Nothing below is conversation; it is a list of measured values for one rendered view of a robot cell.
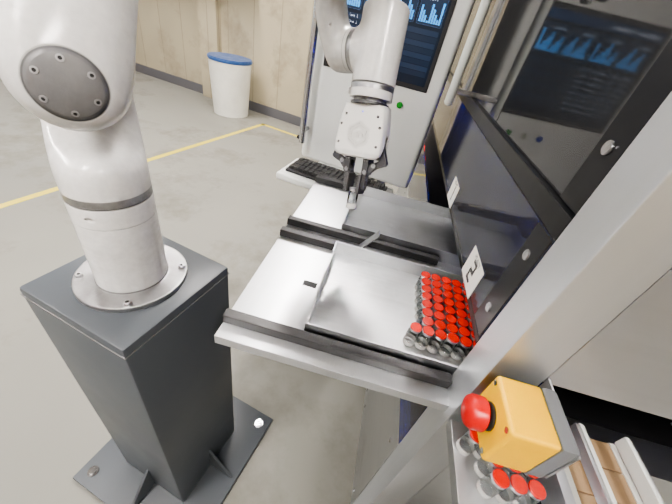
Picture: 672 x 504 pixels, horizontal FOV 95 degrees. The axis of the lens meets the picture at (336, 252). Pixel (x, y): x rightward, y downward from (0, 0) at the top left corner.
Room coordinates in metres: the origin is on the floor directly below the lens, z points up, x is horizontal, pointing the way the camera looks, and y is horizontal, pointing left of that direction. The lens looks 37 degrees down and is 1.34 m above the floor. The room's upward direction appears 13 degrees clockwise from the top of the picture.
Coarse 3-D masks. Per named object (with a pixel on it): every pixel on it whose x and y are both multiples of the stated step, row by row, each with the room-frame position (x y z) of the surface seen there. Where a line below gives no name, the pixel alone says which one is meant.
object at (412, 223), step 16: (368, 192) 0.93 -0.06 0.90; (384, 192) 0.93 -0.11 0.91; (368, 208) 0.85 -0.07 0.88; (384, 208) 0.88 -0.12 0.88; (400, 208) 0.90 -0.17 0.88; (416, 208) 0.92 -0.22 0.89; (432, 208) 0.92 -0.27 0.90; (448, 208) 0.91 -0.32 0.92; (352, 224) 0.74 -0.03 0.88; (368, 224) 0.76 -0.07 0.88; (384, 224) 0.78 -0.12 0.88; (400, 224) 0.80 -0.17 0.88; (416, 224) 0.82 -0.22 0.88; (432, 224) 0.85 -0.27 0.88; (448, 224) 0.87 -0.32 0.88; (384, 240) 0.67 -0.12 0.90; (400, 240) 0.67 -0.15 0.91; (416, 240) 0.73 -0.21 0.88; (432, 240) 0.75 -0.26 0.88; (448, 240) 0.78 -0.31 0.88; (448, 256) 0.66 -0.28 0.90
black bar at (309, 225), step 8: (288, 224) 0.67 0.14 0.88; (296, 224) 0.66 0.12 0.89; (304, 224) 0.66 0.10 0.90; (312, 224) 0.66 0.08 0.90; (320, 224) 0.67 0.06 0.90; (320, 232) 0.66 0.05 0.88; (328, 232) 0.66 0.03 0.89; (336, 232) 0.66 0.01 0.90; (344, 232) 0.66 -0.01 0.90; (352, 232) 0.67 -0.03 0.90; (352, 240) 0.65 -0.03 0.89; (360, 240) 0.65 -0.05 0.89; (376, 240) 0.66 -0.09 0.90; (376, 248) 0.65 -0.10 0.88; (384, 248) 0.65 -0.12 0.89; (392, 248) 0.65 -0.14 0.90; (400, 248) 0.65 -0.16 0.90; (408, 248) 0.66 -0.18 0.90; (408, 256) 0.65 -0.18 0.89; (416, 256) 0.64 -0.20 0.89; (424, 256) 0.64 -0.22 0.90; (432, 256) 0.65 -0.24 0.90; (432, 264) 0.64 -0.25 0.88
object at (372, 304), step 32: (352, 256) 0.59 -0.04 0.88; (384, 256) 0.59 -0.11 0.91; (320, 288) 0.43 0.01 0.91; (352, 288) 0.48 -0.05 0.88; (384, 288) 0.51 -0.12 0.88; (320, 320) 0.38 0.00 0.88; (352, 320) 0.40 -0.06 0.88; (384, 320) 0.42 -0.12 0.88; (384, 352) 0.33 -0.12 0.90; (416, 352) 0.36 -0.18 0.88
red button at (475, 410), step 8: (464, 400) 0.21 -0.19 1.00; (472, 400) 0.21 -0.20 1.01; (480, 400) 0.21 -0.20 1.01; (464, 408) 0.20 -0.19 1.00; (472, 408) 0.20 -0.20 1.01; (480, 408) 0.20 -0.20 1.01; (488, 408) 0.20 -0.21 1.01; (464, 416) 0.20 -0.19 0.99; (472, 416) 0.19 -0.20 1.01; (480, 416) 0.19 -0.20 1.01; (488, 416) 0.19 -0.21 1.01; (464, 424) 0.19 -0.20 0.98; (472, 424) 0.19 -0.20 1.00; (480, 424) 0.19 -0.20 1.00; (488, 424) 0.19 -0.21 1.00; (480, 432) 0.19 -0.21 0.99
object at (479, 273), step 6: (474, 252) 0.48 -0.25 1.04; (468, 258) 0.49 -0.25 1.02; (474, 258) 0.47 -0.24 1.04; (468, 264) 0.48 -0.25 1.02; (474, 264) 0.46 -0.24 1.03; (480, 264) 0.44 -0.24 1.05; (462, 270) 0.49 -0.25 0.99; (468, 270) 0.46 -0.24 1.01; (480, 270) 0.43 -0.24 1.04; (468, 276) 0.45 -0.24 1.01; (474, 276) 0.43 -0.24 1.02; (480, 276) 0.41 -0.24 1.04; (468, 282) 0.44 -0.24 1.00; (474, 282) 0.42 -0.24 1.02; (468, 288) 0.43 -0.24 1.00; (474, 288) 0.41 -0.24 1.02; (468, 294) 0.42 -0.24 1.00
